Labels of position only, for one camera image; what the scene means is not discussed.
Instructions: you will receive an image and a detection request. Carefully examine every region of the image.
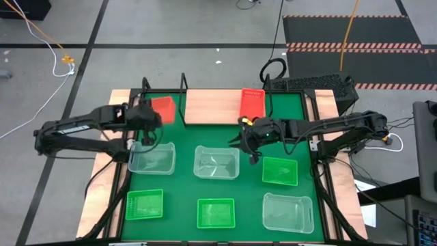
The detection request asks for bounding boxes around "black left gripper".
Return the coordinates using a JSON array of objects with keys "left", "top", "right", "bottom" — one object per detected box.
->
[{"left": 126, "top": 103, "right": 164, "bottom": 133}]

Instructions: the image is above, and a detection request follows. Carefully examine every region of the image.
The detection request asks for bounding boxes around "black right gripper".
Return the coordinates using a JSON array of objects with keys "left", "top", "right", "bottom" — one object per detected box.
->
[{"left": 227, "top": 117, "right": 287, "bottom": 148}]

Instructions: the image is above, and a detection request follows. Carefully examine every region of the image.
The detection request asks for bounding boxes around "clear plastic basket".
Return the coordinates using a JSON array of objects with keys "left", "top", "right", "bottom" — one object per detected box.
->
[
  {"left": 128, "top": 141, "right": 177, "bottom": 176},
  {"left": 193, "top": 145, "right": 240, "bottom": 180},
  {"left": 262, "top": 192, "right": 315, "bottom": 234}
]

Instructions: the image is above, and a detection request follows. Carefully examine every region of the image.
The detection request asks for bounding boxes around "green plastic basket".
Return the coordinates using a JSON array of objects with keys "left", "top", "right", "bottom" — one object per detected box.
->
[
  {"left": 196, "top": 197, "right": 236, "bottom": 230},
  {"left": 262, "top": 156, "right": 299, "bottom": 187},
  {"left": 124, "top": 189, "right": 165, "bottom": 221}
]

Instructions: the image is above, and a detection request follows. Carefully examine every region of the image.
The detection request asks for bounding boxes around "green table mat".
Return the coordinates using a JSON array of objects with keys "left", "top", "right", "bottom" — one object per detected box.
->
[{"left": 121, "top": 92, "right": 325, "bottom": 242}]

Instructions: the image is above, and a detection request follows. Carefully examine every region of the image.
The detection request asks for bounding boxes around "white paper sheet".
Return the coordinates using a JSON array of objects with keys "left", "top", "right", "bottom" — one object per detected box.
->
[{"left": 354, "top": 180, "right": 377, "bottom": 228}]

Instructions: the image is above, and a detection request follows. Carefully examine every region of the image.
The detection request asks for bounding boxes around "black floor beam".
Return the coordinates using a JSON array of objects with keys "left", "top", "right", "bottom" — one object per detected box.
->
[{"left": 356, "top": 176, "right": 421, "bottom": 206}]

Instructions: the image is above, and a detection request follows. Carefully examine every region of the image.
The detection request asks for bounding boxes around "black hazard-striped floor mat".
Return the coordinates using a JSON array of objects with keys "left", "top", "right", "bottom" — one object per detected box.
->
[{"left": 282, "top": 14, "right": 437, "bottom": 92}]

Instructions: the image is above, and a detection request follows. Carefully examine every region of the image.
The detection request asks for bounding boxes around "black floor box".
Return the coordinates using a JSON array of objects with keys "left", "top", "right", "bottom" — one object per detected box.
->
[{"left": 0, "top": 0, "right": 52, "bottom": 21}]

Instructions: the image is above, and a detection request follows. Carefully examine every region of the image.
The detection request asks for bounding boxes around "grey metal cabinet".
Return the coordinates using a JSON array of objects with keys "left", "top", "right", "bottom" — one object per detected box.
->
[{"left": 412, "top": 100, "right": 437, "bottom": 203}]

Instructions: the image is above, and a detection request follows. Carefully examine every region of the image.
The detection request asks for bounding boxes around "grey control panel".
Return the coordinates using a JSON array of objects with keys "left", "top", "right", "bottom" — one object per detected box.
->
[{"left": 404, "top": 194, "right": 437, "bottom": 246}]

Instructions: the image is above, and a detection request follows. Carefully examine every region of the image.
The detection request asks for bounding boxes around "black table frame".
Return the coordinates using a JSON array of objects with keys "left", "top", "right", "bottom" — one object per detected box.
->
[{"left": 76, "top": 77, "right": 369, "bottom": 246}]

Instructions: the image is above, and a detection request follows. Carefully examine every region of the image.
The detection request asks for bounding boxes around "black coiled cable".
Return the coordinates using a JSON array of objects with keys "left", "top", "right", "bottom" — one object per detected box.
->
[{"left": 259, "top": 0, "right": 287, "bottom": 84}]

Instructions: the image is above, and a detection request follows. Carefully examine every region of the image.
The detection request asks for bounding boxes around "orange cable with plug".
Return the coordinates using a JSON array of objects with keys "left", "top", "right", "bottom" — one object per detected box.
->
[{"left": 1, "top": 0, "right": 75, "bottom": 65}]

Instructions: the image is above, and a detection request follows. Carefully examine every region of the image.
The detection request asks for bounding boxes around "white floor cable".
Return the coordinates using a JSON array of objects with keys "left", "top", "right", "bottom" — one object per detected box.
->
[{"left": 0, "top": 0, "right": 76, "bottom": 141}]

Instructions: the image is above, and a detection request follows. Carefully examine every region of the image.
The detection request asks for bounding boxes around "thin black floor cable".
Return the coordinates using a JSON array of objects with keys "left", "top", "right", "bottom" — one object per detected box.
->
[{"left": 235, "top": 0, "right": 262, "bottom": 10}]

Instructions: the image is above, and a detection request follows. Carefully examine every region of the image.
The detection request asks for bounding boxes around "yellow hanging cable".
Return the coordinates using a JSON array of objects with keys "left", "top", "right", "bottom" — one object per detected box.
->
[{"left": 339, "top": 0, "right": 360, "bottom": 72}]

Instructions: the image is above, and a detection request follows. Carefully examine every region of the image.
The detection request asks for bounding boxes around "white looped cable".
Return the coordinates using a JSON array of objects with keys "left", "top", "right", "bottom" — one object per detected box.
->
[{"left": 363, "top": 132, "right": 404, "bottom": 153}]

